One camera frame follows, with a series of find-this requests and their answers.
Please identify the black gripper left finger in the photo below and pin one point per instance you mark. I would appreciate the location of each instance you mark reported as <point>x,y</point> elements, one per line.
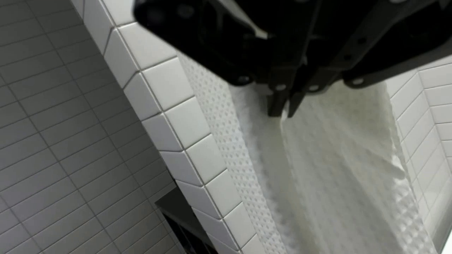
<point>204,31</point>

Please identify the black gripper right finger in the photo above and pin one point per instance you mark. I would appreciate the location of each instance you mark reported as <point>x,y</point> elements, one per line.
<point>361,42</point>

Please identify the white dotted shower curtain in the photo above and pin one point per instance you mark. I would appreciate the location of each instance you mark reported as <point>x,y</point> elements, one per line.
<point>330,176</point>

